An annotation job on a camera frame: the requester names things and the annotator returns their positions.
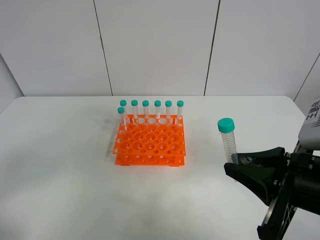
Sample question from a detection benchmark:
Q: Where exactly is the green-capped test tube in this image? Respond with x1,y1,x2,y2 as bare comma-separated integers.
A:
217,117,239,164

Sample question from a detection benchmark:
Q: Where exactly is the front-left racked test tube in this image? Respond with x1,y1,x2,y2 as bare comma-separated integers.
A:
117,106,128,131

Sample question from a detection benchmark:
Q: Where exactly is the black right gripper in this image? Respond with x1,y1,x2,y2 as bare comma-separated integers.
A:
224,142,320,240

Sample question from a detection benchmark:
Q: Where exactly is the orange test tube rack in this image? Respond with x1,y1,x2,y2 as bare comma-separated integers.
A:
112,114,186,167

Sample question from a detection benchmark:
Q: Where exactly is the row tube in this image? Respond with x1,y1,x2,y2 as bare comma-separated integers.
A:
119,99,128,117
177,100,184,120
142,100,150,119
154,100,161,120
131,99,139,121
165,100,172,120

